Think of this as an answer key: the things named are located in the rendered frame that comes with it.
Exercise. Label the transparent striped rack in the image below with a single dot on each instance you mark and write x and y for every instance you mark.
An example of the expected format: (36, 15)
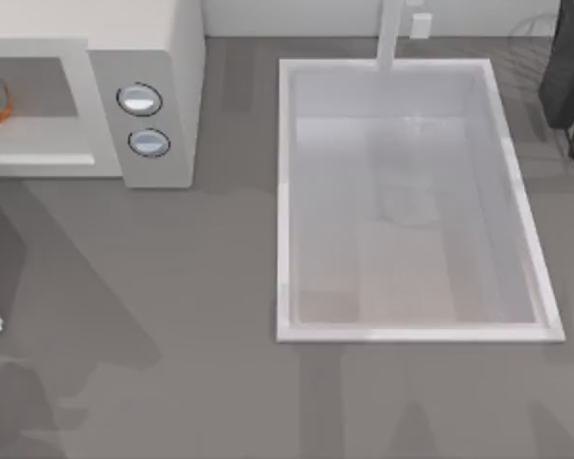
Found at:
(526, 57)

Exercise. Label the small white tap lever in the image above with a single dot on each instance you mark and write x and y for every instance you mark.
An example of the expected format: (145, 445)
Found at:
(420, 25)

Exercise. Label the clear drinking glass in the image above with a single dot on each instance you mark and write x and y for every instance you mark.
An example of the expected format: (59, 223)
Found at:
(404, 177)

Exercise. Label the tall white tap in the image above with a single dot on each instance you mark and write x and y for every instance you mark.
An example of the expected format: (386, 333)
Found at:
(389, 33)

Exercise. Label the white sink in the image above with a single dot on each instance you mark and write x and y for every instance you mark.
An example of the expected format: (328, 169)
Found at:
(411, 239)

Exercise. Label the pale microwave oven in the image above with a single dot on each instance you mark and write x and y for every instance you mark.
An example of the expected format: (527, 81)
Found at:
(182, 72)

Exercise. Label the small round microwave knob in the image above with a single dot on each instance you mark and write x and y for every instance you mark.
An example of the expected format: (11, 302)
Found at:
(148, 143)

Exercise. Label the large round microwave knob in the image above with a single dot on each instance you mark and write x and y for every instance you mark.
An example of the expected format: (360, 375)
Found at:
(139, 100)

